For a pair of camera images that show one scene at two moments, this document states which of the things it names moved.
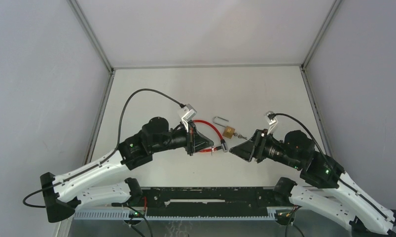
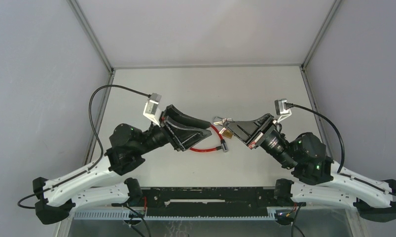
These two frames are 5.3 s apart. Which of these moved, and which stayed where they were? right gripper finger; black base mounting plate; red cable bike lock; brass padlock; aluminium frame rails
Moved: right gripper finger
Stayed: brass padlock; red cable bike lock; black base mounting plate; aluminium frame rails
